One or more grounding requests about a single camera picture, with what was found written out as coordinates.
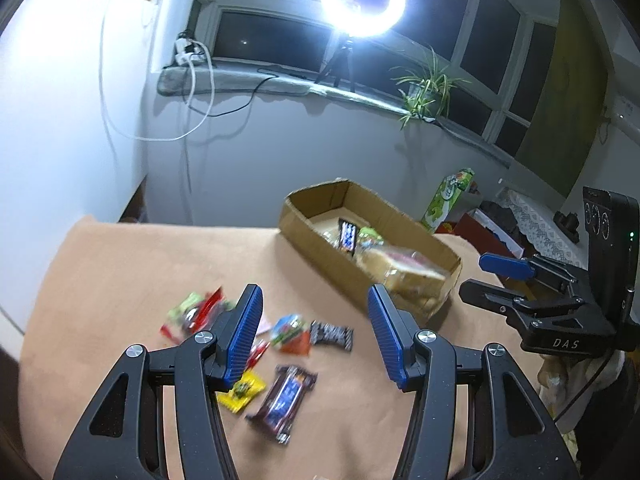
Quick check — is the tan table cloth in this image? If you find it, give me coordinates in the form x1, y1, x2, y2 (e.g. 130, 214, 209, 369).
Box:
17, 215, 556, 480

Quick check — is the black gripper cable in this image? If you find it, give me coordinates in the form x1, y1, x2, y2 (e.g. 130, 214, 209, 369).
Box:
550, 350, 616, 426

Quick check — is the green printed carton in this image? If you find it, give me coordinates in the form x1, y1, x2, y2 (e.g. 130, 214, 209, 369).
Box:
420, 169, 476, 233

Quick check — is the olive curtain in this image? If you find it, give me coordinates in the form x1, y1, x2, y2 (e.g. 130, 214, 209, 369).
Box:
515, 0, 616, 198

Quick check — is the brown cardboard box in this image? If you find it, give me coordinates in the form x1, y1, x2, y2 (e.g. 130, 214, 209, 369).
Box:
278, 177, 463, 328

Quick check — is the small red snack packet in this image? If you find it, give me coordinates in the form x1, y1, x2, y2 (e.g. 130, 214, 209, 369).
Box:
245, 340, 271, 368

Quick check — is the grey stone windowsill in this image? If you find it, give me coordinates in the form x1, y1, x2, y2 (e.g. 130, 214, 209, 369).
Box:
157, 65, 516, 171

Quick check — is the black bag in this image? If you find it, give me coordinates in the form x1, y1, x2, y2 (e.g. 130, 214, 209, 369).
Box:
480, 200, 521, 246

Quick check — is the brown blue chocolate bar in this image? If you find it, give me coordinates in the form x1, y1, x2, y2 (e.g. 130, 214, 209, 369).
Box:
245, 364, 319, 446

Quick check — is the orange green snack packet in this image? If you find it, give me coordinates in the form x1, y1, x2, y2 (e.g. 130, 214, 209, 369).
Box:
270, 314, 313, 356

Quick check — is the dark blue snack bar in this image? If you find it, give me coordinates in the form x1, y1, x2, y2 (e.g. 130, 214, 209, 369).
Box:
336, 218, 360, 253

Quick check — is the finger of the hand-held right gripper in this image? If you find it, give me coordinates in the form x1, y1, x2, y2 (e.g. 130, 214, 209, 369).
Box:
479, 252, 593, 301
459, 280, 613, 336

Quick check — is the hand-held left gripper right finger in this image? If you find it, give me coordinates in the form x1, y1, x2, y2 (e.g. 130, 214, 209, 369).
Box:
367, 283, 583, 480

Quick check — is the potted spider plant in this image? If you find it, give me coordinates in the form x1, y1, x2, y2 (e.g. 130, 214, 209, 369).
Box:
390, 47, 473, 131

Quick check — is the white refrigerator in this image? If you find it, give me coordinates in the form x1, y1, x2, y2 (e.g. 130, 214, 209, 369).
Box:
0, 0, 161, 356

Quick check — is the red box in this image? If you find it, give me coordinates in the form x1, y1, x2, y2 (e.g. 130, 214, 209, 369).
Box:
435, 210, 526, 261

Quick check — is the yellow snack packet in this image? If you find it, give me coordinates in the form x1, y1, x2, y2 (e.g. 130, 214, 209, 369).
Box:
216, 367, 266, 415

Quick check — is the white cable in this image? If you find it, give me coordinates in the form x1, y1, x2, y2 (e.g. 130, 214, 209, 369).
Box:
97, 0, 216, 143

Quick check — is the white framed window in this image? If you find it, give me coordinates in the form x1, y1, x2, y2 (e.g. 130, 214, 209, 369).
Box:
192, 0, 566, 156

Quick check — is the small dark object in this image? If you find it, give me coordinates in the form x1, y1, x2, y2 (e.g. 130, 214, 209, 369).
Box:
552, 211, 581, 243

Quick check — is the white lace cloth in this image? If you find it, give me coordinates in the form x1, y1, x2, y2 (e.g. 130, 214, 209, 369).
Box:
495, 187, 586, 268

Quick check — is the black white snack packet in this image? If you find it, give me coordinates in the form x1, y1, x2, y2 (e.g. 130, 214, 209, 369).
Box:
309, 321, 355, 352

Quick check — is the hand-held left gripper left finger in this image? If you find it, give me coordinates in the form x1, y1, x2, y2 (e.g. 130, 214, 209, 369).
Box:
52, 284, 264, 480

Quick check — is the red clear snack packet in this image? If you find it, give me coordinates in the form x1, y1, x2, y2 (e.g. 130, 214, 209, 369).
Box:
160, 287, 236, 345

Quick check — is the black tripod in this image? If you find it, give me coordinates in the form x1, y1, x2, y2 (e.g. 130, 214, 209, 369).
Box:
314, 37, 358, 93

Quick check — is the white power strip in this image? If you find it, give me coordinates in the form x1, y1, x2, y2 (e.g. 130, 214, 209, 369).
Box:
175, 32, 211, 66

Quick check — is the clear bread packet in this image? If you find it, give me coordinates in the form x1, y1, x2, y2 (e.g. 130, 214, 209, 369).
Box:
354, 246, 451, 318

